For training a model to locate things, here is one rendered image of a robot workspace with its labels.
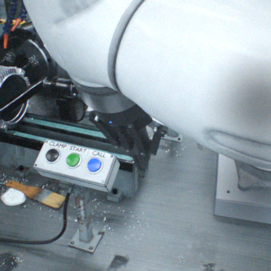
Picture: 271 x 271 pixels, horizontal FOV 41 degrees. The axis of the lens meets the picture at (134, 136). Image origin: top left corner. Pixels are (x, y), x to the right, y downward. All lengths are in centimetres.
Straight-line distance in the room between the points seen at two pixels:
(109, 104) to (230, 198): 66
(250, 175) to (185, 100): 81
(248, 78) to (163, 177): 93
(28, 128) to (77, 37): 96
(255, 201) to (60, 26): 80
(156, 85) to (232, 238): 77
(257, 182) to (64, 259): 55
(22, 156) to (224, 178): 62
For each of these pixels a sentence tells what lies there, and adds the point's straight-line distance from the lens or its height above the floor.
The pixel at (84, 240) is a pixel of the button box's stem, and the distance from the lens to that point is 95.
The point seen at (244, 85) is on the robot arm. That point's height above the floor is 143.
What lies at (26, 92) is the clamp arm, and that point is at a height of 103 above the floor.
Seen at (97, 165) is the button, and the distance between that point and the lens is 75.
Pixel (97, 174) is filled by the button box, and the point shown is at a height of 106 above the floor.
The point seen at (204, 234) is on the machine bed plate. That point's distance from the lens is 99.
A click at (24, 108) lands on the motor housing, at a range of 125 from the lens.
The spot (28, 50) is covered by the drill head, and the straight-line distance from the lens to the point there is 135.
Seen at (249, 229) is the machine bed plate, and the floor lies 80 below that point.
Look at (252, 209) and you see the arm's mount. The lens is 103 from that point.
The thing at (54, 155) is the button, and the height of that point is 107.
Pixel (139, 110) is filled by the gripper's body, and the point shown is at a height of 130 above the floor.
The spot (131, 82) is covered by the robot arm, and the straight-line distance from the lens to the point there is 28.
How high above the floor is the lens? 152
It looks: 33 degrees down
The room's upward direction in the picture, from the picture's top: straight up
